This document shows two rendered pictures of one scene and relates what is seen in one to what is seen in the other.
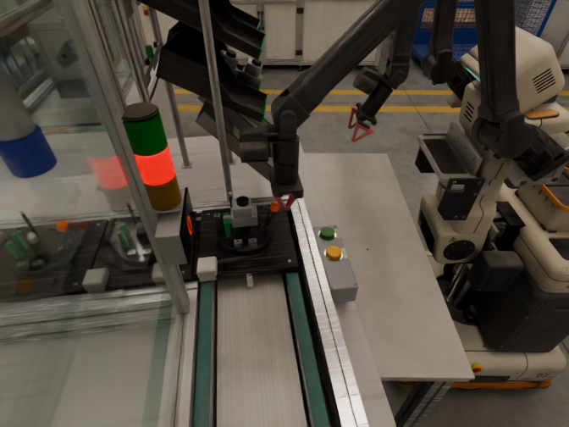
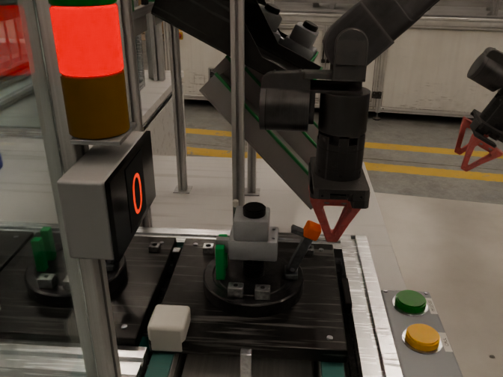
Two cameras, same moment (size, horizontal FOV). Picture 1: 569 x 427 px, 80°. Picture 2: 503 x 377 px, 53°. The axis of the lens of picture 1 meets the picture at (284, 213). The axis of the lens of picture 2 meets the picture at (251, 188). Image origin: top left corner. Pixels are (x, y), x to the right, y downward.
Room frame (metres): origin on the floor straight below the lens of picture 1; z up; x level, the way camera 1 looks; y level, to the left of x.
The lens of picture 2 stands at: (0.05, -0.02, 1.40)
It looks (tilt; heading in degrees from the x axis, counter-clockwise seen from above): 25 degrees down; 12
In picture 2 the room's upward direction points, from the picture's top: straight up
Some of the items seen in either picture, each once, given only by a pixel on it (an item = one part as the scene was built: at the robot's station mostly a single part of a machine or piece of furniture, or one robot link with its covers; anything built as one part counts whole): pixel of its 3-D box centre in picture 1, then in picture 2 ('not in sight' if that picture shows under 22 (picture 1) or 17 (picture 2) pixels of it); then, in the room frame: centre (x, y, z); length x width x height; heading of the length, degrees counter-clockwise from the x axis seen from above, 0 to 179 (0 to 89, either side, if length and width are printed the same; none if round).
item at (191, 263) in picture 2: (246, 238); (253, 290); (0.63, 0.10, 0.96); 0.24 x 0.24 x 0.02; 8
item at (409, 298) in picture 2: (327, 234); (409, 304); (0.64, -0.11, 0.96); 0.04 x 0.04 x 0.02
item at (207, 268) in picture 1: (207, 268); (169, 328); (0.52, 0.18, 0.97); 0.05 x 0.05 x 0.04; 8
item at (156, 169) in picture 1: (154, 162); (87, 38); (0.42, 0.19, 1.33); 0.05 x 0.05 x 0.05
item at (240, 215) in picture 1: (239, 210); (246, 230); (0.62, 0.11, 1.06); 0.08 x 0.04 x 0.07; 98
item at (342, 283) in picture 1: (332, 261); (418, 358); (0.57, -0.12, 0.93); 0.21 x 0.07 x 0.06; 8
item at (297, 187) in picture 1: (285, 171); (339, 158); (0.64, 0.00, 1.17); 0.10 x 0.07 x 0.07; 9
